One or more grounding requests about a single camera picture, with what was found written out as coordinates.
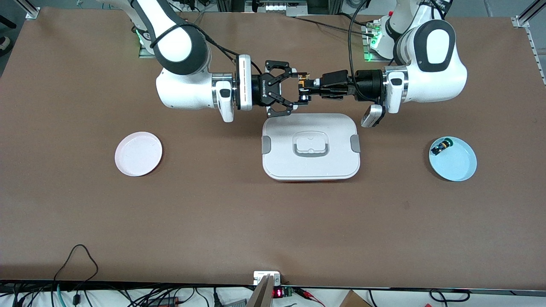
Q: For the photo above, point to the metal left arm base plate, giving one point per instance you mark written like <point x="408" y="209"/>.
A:
<point x="377" y="60"/>

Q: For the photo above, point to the orange push button switch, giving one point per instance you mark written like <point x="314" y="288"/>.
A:
<point x="303" y="77"/>

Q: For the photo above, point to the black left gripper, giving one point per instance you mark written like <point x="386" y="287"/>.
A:
<point x="367" y="84"/>

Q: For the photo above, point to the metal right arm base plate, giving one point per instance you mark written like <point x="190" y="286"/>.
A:
<point x="143" y="53"/>

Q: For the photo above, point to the grey power strip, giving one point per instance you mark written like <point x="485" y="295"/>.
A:
<point x="277" y="7"/>

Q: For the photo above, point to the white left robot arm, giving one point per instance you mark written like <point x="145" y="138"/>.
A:
<point x="443" y="81"/>

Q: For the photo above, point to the pink round plate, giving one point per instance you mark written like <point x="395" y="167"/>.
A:
<point x="138" y="155"/>

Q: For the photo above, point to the red LED display board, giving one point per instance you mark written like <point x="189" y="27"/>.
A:
<point x="278" y="293"/>

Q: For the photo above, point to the grey angled beam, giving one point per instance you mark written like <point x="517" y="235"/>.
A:
<point x="261" y="296"/>

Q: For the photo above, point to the black power adapter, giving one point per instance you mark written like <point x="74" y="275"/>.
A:
<point x="164" y="302"/>

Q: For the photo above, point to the light blue round plate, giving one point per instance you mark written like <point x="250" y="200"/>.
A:
<point x="456" y="166"/>

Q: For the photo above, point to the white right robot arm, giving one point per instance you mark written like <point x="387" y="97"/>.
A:
<point x="183" y="91"/>

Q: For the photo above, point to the small white mounting block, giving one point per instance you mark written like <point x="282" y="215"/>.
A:
<point x="260" y="277"/>

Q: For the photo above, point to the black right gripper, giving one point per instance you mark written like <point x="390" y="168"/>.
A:
<point x="261" y="91"/>

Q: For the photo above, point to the aluminium table rail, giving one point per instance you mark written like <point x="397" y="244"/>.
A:
<point x="531" y="38"/>

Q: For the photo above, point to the brown cardboard piece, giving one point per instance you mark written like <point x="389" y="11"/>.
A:
<point x="354" y="300"/>

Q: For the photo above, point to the small black blue object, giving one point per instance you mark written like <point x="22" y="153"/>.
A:
<point x="441" y="147"/>

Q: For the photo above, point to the black chair base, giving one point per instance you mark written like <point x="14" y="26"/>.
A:
<point x="7" y="21"/>

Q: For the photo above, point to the red clip leads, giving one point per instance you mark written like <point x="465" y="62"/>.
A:
<point x="307" y="293"/>

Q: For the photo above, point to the aluminium corner bracket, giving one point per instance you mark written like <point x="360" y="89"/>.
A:
<point x="32" y="10"/>

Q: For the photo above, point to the grey power brick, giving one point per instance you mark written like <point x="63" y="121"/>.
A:
<point x="234" y="303"/>

